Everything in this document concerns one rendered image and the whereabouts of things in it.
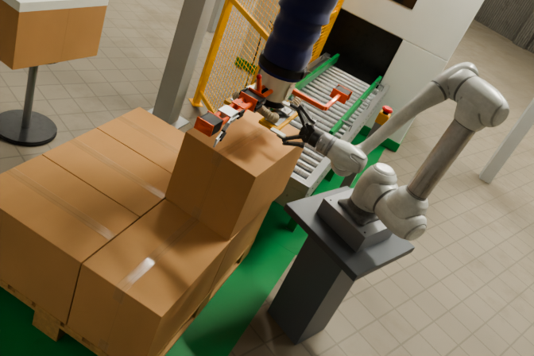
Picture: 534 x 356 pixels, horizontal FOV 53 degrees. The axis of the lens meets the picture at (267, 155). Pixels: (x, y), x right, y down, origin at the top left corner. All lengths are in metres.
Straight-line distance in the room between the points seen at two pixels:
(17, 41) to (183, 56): 1.26
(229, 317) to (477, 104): 1.70
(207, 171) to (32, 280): 0.89
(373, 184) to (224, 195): 0.68
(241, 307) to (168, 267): 0.83
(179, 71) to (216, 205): 1.73
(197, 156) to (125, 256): 0.55
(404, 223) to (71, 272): 1.41
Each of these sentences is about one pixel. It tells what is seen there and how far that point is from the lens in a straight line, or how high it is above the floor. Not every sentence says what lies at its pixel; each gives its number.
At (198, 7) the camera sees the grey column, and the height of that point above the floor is 1.00.
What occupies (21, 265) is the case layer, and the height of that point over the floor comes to 0.31.
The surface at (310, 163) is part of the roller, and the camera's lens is 3.47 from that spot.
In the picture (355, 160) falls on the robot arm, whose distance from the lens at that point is 2.16.
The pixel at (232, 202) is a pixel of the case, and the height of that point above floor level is 0.75.
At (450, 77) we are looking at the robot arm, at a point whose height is 1.64.
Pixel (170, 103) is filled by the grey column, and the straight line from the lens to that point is 4.17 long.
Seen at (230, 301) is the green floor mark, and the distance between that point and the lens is 3.09.
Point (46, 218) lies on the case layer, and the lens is 2.46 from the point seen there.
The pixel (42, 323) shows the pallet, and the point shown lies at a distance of 2.71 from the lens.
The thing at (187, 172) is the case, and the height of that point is 0.76.
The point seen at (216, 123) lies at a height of 1.25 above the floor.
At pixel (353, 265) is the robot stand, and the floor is 0.75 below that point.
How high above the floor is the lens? 2.23
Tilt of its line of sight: 31 degrees down
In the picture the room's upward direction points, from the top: 24 degrees clockwise
